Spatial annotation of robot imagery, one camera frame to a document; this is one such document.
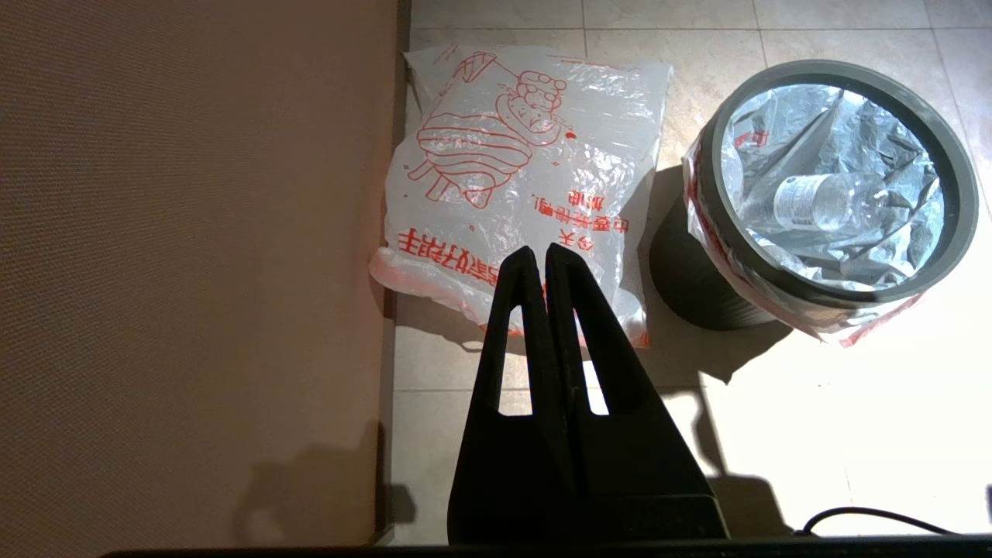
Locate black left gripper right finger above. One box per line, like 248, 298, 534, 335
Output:
545, 243, 714, 501

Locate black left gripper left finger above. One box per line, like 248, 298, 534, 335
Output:
448, 246, 580, 501

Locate white plastic bag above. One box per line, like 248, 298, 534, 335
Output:
682, 81, 950, 347

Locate grey bin rim ring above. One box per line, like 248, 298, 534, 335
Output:
701, 60, 980, 307

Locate black round trash bin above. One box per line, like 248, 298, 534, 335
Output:
649, 194, 791, 332

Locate clear plastic bag red print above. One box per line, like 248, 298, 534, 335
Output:
368, 43, 673, 348

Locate clear plastic water bottle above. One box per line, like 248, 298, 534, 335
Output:
773, 172, 888, 232

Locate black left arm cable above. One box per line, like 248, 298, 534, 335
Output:
802, 508, 962, 537

